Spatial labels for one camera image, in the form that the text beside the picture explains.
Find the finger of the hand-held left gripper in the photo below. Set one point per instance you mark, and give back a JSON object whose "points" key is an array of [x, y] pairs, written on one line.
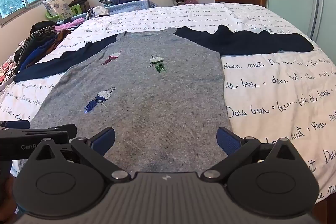
{"points": [[39, 129], [15, 124]]}

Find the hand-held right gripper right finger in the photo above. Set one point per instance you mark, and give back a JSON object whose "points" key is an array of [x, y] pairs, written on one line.
{"points": [[229, 142]]}

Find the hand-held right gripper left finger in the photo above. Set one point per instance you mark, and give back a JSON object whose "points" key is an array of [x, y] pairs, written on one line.
{"points": [[103, 140]]}

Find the grey sweater with navy sleeves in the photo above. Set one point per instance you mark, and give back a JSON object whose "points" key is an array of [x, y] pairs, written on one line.
{"points": [[157, 98]]}

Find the stack of folded dark clothes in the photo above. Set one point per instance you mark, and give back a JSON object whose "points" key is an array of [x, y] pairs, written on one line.
{"points": [[56, 43]]}

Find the red floral cloth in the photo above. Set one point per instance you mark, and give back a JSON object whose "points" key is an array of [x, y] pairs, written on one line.
{"points": [[6, 70]]}

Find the blue garment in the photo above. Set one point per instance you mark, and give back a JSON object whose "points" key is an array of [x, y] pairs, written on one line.
{"points": [[35, 56]]}

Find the white script-printed blanket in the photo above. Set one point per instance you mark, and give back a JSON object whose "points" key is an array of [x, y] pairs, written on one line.
{"points": [[275, 87]]}

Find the striped garment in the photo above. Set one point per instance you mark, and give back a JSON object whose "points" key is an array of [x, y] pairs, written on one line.
{"points": [[34, 41]]}

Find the black garment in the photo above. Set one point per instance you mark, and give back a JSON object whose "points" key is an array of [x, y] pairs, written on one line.
{"points": [[42, 26]]}

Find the pink garment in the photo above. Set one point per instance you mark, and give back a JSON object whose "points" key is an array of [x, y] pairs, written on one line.
{"points": [[69, 25]]}

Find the floral pillow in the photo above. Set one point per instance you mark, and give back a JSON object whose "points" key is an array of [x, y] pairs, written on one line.
{"points": [[56, 6]]}

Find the green plastic stool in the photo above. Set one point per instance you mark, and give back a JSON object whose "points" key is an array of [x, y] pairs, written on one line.
{"points": [[76, 9]]}

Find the dark bag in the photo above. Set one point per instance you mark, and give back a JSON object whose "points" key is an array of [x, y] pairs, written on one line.
{"points": [[80, 3]]}

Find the light blue quilt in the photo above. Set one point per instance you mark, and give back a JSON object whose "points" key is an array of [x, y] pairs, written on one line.
{"points": [[131, 5]]}

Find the checkered cloth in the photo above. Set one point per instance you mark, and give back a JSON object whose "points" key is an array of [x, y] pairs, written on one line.
{"points": [[105, 1]]}

